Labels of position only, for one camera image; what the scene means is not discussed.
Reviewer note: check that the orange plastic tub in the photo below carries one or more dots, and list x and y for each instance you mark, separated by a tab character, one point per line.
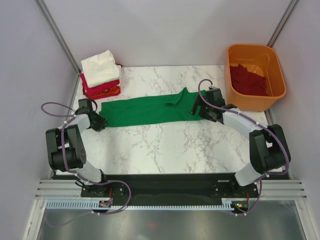
259	59

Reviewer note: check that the dark red t-shirt in tub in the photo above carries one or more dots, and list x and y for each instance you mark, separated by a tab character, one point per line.
246	82

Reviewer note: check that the left aluminium frame post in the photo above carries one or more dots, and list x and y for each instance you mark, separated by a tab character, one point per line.
57	33

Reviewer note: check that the pink folded t-shirt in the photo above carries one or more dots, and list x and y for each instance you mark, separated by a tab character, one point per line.
89	92

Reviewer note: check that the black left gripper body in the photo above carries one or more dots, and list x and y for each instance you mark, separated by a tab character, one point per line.
100	122

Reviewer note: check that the white folded t-shirt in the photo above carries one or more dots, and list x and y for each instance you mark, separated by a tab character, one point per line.
100	69

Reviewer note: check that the slotted cable duct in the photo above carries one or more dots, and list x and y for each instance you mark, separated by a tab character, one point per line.
100	205

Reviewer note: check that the aluminium frame post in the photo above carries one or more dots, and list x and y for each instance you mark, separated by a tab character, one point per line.
282	22
57	33

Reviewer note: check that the right aluminium frame post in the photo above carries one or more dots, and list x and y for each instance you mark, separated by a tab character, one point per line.
282	22

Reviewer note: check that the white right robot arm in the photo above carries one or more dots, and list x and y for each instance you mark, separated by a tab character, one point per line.
268	149

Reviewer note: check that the aluminium front rail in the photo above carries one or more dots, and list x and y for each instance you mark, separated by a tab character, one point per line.
271	190

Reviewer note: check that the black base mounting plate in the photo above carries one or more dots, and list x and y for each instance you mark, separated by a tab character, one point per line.
192	188

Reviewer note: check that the orange folded t-shirt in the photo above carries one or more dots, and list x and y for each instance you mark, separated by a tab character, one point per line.
110	92

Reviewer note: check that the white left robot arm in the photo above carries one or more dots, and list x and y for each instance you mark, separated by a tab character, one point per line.
65	148

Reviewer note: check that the green t-shirt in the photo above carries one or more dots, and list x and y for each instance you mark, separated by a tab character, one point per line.
149	110

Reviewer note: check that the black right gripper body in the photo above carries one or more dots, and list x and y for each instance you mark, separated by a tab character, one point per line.
205	112

